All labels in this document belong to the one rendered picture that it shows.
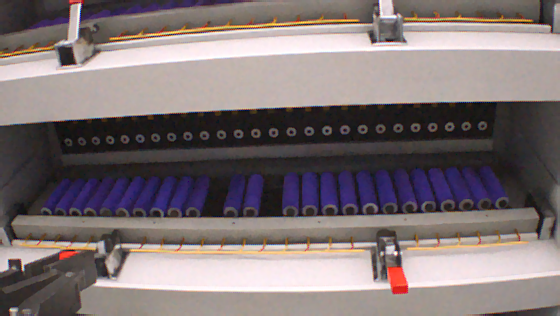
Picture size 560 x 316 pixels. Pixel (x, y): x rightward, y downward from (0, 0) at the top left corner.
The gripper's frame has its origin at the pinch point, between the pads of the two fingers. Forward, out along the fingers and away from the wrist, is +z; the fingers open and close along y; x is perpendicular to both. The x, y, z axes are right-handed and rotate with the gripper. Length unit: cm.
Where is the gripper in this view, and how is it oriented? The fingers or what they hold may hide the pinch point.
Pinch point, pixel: (61, 274)
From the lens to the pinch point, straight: 40.6
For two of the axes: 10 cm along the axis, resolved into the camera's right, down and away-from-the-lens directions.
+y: 9.9, -0.3, -1.0
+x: -0.4, -10.0, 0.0
